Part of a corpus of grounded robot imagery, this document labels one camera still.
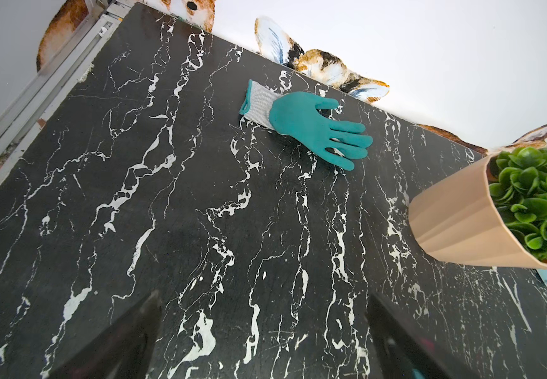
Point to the teal work glove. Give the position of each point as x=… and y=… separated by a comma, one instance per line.
x=298, y=115

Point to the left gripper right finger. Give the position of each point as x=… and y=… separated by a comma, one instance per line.
x=403, y=349

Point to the potted green plant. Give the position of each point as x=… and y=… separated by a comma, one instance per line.
x=492, y=213

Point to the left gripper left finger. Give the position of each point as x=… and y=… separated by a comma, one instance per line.
x=124, y=350

